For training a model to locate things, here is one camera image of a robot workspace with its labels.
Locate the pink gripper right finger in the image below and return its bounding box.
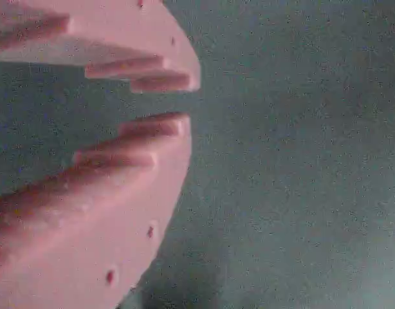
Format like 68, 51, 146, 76
0, 0, 202, 95

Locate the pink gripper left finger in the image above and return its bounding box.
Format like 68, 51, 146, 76
0, 112, 191, 309

